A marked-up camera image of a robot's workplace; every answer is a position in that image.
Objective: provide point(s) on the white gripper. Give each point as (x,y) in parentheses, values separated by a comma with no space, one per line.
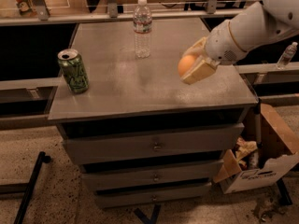
(220,45)

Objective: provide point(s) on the orange fruit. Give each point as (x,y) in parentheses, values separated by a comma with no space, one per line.
(185,64)

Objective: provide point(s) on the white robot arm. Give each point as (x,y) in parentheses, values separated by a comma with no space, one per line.
(262,23)

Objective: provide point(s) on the green soda can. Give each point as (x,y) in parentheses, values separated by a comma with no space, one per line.
(73,70)

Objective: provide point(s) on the clear plastic water bottle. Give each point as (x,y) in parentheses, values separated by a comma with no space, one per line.
(142,20)

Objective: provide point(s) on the small bottle on ledge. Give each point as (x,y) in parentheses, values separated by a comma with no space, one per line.
(287,55)

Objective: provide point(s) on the grey drawer cabinet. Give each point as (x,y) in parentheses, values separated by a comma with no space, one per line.
(128,95)

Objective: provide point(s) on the middle grey drawer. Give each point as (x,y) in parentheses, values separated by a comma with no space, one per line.
(143,176)

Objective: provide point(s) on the grey drawer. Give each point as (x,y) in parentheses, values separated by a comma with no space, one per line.
(133,146)
(158,195)
(143,176)

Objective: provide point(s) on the cardboard box with trash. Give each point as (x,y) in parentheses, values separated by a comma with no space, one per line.
(278,154)

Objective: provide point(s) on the top grey drawer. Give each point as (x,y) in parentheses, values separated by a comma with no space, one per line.
(133,146)

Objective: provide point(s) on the grey metal railing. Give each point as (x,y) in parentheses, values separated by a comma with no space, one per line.
(78,11)

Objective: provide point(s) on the bottom grey drawer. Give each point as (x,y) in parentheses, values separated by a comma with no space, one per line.
(158,195)

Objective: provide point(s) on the black metal floor bar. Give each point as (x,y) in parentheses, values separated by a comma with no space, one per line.
(41,158)

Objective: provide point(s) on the orange toy figure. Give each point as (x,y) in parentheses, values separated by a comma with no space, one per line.
(26,8)

